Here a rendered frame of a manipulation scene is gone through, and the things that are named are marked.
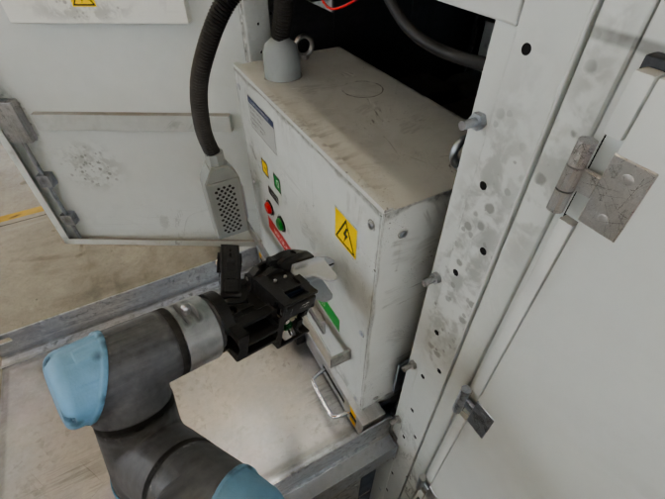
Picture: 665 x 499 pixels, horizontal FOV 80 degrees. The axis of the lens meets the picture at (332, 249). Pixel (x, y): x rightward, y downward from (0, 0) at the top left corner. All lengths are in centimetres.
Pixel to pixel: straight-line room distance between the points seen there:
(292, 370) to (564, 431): 63
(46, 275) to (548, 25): 265
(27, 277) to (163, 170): 177
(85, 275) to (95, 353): 222
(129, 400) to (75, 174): 91
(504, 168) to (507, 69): 7
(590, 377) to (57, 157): 119
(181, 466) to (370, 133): 43
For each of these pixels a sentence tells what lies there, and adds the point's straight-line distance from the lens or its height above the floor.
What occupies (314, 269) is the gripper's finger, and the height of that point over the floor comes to 126.
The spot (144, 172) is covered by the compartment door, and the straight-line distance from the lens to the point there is 116.
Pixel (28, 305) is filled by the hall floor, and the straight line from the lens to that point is 263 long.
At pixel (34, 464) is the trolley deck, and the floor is 85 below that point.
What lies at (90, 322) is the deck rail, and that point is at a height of 86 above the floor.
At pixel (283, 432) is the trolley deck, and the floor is 85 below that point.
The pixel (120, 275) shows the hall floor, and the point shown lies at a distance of 253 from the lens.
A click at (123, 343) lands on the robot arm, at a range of 42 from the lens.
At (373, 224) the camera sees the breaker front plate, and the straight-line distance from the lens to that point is 44.
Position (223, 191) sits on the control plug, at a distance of 84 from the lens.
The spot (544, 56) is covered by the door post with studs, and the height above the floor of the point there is 156.
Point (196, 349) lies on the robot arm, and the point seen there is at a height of 130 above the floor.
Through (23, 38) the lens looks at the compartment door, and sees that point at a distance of 112.
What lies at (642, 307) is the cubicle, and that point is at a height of 146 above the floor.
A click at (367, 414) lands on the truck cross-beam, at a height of 93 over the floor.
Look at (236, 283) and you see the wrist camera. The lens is 50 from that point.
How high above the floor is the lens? 165
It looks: 44 degrees down
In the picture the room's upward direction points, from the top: straight up
